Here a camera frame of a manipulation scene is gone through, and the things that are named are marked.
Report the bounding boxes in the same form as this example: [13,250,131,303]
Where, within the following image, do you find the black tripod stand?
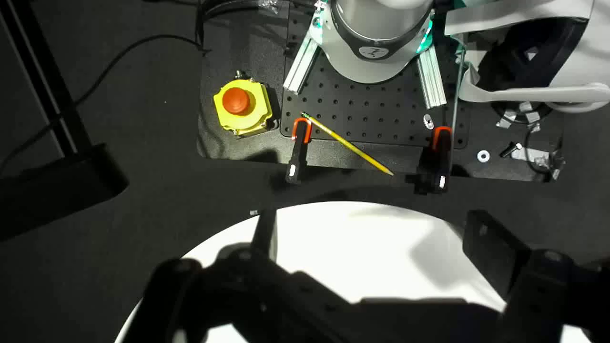
[0,0,129,244]

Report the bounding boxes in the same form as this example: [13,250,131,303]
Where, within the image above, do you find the yellow pencil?
[299,112,396,179]

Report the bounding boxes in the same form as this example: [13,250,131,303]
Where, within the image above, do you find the aluminium profile rail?
[415,36,449,110]
[282,0,333,97]

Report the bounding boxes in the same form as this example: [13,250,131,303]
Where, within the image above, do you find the grey fabric bag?
[444,0,610,116]

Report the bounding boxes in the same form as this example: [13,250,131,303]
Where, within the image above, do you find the white tape scrap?
[510,143,549,166]

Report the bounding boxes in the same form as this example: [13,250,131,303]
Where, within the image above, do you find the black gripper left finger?
[120,208,306,343]

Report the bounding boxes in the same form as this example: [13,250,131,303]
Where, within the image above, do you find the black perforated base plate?
[196,0,568,183]

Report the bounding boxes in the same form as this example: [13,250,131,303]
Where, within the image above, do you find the thin black floor cable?
[0,32,205,177]

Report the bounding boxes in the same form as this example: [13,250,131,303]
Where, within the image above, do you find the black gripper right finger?
[463,210,610,343]

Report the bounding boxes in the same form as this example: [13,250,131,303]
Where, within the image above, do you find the orange handled black clamp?
[284,116,314,187]
[415,46,468,196]

